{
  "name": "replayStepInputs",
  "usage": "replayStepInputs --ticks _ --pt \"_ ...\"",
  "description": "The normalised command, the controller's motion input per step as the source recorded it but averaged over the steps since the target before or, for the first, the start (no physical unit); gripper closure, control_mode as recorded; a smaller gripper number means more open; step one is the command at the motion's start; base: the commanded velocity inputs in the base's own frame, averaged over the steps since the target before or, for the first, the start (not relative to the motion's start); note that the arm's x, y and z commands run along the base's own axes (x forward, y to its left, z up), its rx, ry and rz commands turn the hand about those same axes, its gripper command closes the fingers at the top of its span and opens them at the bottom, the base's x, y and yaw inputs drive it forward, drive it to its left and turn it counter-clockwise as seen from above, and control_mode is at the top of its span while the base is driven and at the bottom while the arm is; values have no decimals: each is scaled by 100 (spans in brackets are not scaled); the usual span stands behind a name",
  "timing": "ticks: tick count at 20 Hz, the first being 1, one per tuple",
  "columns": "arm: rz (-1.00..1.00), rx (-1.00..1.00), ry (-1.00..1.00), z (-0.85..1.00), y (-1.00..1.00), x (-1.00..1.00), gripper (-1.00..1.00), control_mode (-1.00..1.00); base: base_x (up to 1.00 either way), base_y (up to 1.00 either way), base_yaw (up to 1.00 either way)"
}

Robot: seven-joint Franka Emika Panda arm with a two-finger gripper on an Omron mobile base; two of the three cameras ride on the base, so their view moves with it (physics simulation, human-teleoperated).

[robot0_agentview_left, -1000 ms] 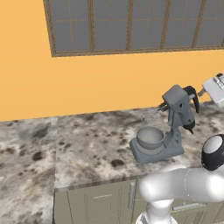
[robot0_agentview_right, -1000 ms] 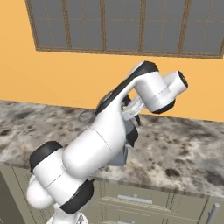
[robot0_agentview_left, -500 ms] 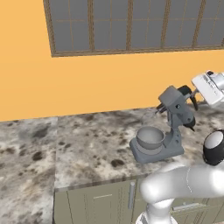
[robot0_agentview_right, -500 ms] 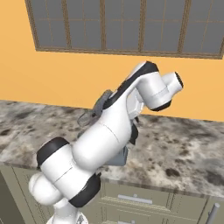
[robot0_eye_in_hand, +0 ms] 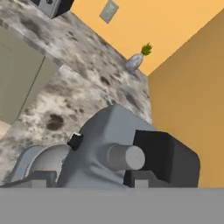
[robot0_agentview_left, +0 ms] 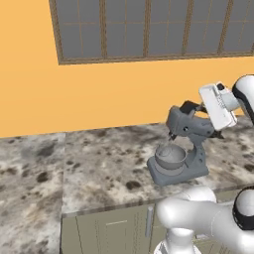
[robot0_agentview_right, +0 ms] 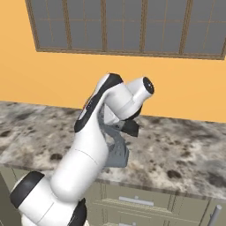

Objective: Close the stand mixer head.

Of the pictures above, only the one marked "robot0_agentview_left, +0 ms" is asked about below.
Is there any grey stand mixer head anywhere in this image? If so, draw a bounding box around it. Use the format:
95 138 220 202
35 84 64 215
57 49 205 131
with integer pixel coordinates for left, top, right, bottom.
165 105 216 139

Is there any grey mixer bowl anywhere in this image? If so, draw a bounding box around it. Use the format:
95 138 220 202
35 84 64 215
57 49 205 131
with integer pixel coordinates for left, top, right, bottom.
154 143 188 171

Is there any olive cupboard door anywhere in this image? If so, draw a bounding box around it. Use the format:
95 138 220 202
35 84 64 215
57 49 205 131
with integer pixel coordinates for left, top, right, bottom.
74 208 142 254
138 202 171 254

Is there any grey stand mixer base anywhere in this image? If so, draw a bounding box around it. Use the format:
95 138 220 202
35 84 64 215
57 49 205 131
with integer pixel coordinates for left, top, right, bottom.
146 133 210 188

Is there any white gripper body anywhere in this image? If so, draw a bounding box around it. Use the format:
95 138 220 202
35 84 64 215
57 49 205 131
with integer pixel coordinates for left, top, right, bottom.
198 82 239 132

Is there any grey vertical cupboard handle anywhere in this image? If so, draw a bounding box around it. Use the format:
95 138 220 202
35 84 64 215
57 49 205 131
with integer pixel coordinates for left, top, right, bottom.
145 205 155 239

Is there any pale horizontal cupboard handle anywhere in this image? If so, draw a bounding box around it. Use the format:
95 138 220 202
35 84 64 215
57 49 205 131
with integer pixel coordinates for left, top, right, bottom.
105 219 129 227

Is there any wood framed window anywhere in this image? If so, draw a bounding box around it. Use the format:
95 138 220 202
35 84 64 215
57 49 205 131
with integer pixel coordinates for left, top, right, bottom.
49 0 254 65

